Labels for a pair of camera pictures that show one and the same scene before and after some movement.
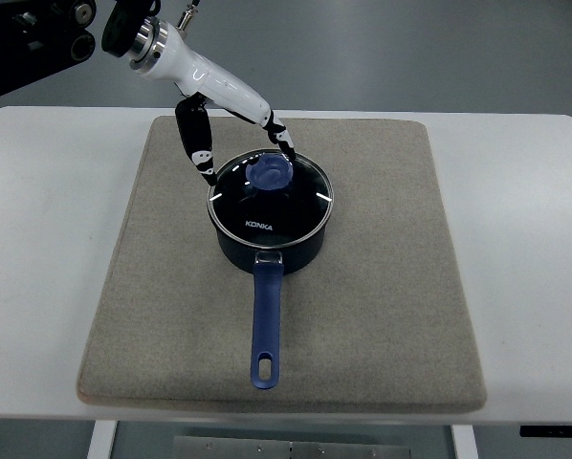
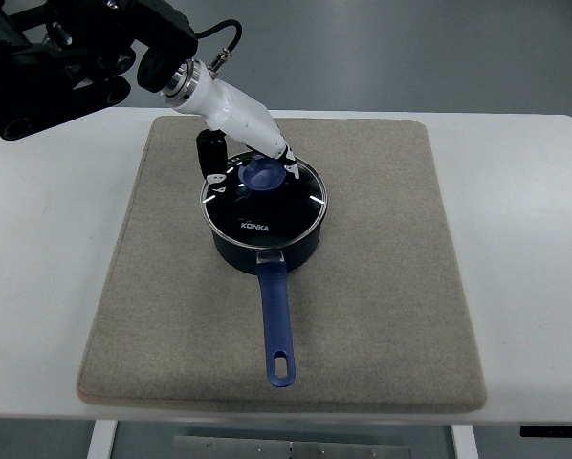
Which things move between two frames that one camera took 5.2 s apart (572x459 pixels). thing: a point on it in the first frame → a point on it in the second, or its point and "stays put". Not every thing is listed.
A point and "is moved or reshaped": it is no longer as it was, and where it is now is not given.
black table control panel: x=559 y=430 stays put
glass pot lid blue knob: x=265 y=200 stays put
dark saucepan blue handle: x=269 y=265 is moved or reshaped
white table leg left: x=103 y=432 stays put
